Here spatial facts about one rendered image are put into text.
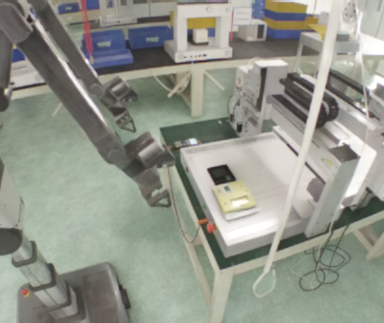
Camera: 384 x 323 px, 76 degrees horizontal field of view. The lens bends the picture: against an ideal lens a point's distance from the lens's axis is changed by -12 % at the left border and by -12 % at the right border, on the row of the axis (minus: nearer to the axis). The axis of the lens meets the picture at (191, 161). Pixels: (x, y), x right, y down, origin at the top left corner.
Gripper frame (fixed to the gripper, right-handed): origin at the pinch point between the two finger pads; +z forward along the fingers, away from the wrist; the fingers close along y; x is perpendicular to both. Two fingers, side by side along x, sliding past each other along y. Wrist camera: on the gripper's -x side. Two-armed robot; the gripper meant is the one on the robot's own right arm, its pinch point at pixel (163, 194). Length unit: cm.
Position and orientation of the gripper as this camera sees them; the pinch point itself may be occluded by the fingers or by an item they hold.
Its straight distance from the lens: 87.5
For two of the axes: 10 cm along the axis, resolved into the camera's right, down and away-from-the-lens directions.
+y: -3.8, -5.8, 7.2
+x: -8.0, 6.0, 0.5
